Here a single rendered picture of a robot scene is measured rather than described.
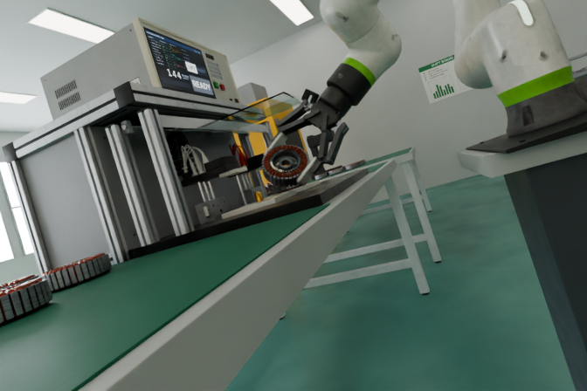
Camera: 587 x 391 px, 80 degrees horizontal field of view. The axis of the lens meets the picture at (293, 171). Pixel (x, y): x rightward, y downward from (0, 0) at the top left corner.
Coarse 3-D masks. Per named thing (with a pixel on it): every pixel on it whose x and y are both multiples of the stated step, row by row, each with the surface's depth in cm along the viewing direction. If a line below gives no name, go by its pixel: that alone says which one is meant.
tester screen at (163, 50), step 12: (156, 36) 94; (156, 48) 92; (168, 48) 97; (180, 48) 102; (156, 60) 90; (168, 60) 95; (180, 60) 101; (192, 60) 107; (180, 72) 99; (192, 72) 105; (168, 84) 92
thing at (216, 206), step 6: (216, 198) 98; (222, 198) 97; (198, 204) 93; (204, 204) 92; (210, 204) 92; (216, 204) 94; (222, 204) 96; (198, 210) 93; (210, 210) 92; (216, 210) 93; (222, 210) 95; (228, 210) 98; (198, 216) 93; (204, 216) 92; (210, 216) 92; (216, 216) 92; (204, 222) 92
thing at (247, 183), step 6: (252, 156) 114; (258, 156) 113; (252, 162) 114; (258, 162) 113; (252, 168) 114; (258, 168) 119; (240, 174) 116; (246, 174) 120; (246, 180) 118; (246, 186) 116; (252, 186) 120
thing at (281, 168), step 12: (264, 156) 83; (276, 156) 84; (288, 156) 85; (300, 156) 83; (264, 168) 81; (276, 168) 80; (288, 168) 82; (300, 168) 80; (276, 180) 80; (288, 180) 80
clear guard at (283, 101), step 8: (272, 96) 105; (280, 96) 106; (288, 96) 109; (296, 96) 111; (256, 104) 107; (264, 104) 109; (272, 104) 113; (280, 104) 117; (288, 104) 120; (296, 104) 124; (240, 112) 110; (248, 112) 113; (256, 112) 117; (264, 112) 120; (272, 112) 125; (280, 112) 129; (224, 120) 115; (232, 120) 118; (240, 120) 122; (248, 120) 126; (256, 120) 131
